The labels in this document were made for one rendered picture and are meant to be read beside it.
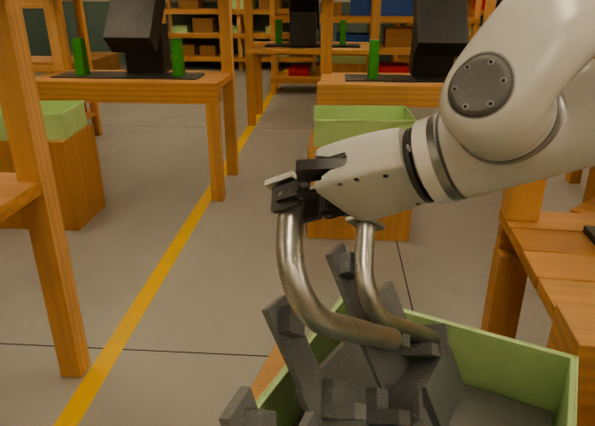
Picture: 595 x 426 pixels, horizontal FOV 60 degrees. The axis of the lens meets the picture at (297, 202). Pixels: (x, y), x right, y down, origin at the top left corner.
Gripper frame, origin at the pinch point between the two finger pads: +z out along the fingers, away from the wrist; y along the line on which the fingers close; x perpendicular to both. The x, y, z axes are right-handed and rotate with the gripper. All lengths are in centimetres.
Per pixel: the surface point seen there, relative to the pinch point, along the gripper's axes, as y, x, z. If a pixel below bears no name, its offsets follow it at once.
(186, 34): -401, -709, 620
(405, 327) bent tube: -34.6, 6.2, 4.4
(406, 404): -34.8, 17.6, 4.9
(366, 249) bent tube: -23.3, -3.3, 4.8
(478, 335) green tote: -50, 5, -2
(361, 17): -432, -552, 244
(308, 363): -17.4, 14.1, 10.6
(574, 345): -71, 4, -13
